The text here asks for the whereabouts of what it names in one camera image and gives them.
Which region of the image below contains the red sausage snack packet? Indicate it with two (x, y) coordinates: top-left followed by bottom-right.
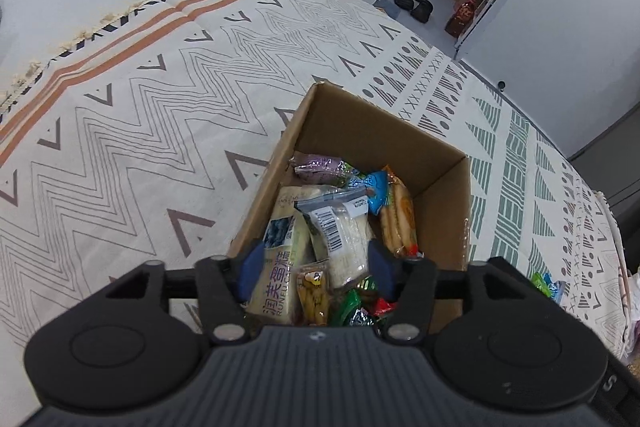
(372, 297), (397, 320)

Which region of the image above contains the orange biscuit packet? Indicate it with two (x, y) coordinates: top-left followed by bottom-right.
(380, 166), (419, 258)

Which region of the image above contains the green candy packet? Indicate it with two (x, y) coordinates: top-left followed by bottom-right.
(329, 277), (378, 327)

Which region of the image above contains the large white cracker packet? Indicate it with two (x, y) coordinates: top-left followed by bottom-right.
(246, 185), (333, 325)

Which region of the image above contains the small yellow nut packet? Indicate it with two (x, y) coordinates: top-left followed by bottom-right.
(296, 261), (330, 327)

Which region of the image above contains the clear white snack packet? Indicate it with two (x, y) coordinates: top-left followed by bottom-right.
(294, 186), (373, 291)

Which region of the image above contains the purple candy packet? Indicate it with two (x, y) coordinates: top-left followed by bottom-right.
(290, 152), (360, 186)

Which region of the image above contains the blue candy packet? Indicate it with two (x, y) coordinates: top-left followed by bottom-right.
(347, 170), (390, 216)

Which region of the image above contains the open cardboard box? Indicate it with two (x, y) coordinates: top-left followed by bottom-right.
(231, 83), (471, 345)

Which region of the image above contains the patterned bed blanket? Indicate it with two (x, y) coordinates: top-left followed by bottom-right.
(0, 0), (637, 358)

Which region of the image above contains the red oil bottle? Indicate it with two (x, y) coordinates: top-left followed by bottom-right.
(445, 0), (476, 38)

